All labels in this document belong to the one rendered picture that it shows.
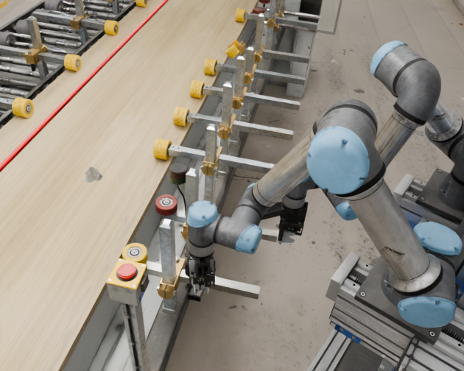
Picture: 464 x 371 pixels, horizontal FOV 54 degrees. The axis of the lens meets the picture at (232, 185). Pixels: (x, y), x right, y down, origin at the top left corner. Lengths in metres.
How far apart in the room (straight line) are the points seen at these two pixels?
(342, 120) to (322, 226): 2.06
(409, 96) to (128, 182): 1.03
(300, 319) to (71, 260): 1.34
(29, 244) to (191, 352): 1.05
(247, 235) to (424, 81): 0.60
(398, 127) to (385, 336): 0.59
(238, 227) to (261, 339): 1.30
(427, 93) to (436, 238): 0.37
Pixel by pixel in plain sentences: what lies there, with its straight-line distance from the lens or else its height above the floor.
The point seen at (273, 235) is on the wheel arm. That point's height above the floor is 0.86.
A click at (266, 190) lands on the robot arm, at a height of 1.28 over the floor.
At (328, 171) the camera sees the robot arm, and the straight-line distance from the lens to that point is 0.87.
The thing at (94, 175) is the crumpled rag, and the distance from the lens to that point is 1.79.
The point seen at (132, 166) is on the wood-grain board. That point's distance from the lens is 1.82.
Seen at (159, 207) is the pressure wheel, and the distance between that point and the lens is 1.63.
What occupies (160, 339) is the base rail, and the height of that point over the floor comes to 0.70.
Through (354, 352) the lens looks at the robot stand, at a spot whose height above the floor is 0.21.
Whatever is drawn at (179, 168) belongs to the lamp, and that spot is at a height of 1.11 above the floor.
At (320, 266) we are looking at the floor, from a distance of 2.70.
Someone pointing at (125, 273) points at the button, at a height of 1.23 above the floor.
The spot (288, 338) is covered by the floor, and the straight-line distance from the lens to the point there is 2.40.
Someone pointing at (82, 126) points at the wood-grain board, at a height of 0.90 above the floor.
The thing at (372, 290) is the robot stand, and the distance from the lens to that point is 1.33.
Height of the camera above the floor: 2.05
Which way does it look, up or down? 41 degrees down
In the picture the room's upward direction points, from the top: 5 degrees clockwise
